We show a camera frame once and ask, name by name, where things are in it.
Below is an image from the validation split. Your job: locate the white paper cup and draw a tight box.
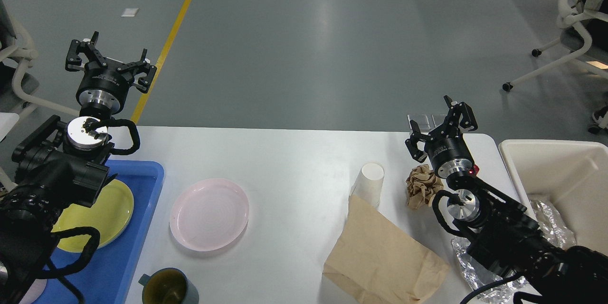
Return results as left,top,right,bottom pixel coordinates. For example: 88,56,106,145
350,162,385,209

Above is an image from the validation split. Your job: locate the brown paper bag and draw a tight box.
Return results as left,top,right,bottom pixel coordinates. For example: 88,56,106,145
322,195,450,304

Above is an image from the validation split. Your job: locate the white table corner left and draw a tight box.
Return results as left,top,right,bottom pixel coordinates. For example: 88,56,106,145
0,112,20,141

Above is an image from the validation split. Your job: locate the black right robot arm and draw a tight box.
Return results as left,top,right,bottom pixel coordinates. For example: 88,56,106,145
405,96,608,304

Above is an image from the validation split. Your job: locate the crumpled brown paper ball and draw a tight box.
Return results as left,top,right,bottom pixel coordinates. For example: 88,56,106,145
406,164,445,209

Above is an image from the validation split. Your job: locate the shoe on floor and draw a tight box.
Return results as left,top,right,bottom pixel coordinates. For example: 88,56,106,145
590,105,608,129

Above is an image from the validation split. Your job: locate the dark teal mug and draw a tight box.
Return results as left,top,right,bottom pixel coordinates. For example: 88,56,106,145
138,267,200,304

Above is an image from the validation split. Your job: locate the white paper scrap on floor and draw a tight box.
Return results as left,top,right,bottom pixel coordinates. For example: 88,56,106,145
120,8,139,18

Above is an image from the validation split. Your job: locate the white office chair left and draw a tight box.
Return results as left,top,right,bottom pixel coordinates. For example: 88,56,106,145
0,0,79,121

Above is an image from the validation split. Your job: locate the crumpled aluminium foil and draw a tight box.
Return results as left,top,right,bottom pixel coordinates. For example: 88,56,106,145
450,197,576,304

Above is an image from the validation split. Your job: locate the pink mug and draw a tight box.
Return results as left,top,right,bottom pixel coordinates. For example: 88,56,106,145
19,279,47,304

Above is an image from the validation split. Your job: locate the white office chair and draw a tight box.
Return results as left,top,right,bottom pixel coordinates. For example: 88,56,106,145
0,0,79,121
502,0,608,92

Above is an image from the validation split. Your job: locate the blue plastic tray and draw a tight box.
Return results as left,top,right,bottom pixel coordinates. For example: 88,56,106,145
67,160,164,304

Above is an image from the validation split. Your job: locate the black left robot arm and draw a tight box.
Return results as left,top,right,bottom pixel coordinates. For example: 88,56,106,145
0,32,158,304

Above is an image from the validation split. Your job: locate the pink plate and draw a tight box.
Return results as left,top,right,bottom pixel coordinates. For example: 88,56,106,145
169,178,250,252

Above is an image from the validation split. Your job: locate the white office chair right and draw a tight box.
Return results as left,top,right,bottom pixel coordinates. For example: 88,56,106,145
502,0,608,92

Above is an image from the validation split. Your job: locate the white plastic bin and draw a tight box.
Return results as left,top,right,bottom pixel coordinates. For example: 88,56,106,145
499,140,608,254

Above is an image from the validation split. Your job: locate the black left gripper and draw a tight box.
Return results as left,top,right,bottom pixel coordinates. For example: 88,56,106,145
65,31,158,117

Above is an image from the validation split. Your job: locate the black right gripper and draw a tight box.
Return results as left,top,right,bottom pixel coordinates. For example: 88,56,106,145
405,95,478,179

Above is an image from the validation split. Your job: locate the yellow plate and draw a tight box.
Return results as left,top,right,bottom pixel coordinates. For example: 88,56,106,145
52,179,134,248

